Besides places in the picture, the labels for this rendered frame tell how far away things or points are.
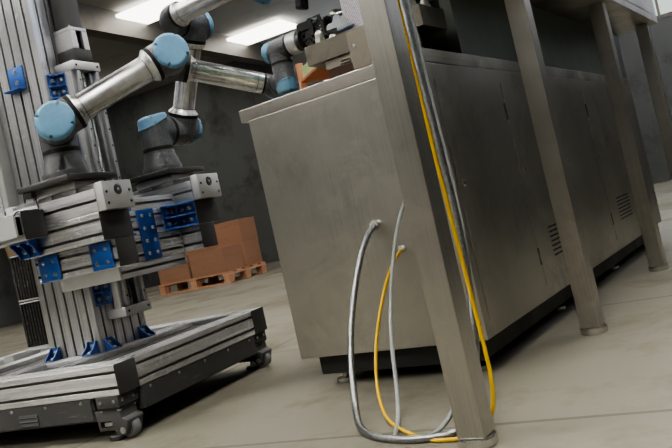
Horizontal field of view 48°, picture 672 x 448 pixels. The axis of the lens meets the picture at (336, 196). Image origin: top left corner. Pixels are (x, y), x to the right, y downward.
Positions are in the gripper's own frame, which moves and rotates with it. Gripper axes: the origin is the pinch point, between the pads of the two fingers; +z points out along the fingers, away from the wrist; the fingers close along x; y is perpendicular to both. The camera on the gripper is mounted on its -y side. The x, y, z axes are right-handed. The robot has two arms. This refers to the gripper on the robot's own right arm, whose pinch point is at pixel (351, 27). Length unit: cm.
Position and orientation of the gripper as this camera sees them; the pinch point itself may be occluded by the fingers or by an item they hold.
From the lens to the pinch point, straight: 248.7
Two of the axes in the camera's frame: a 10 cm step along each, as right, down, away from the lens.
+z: 8.1, -2.0, -5.5
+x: 5.4, -1.0, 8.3
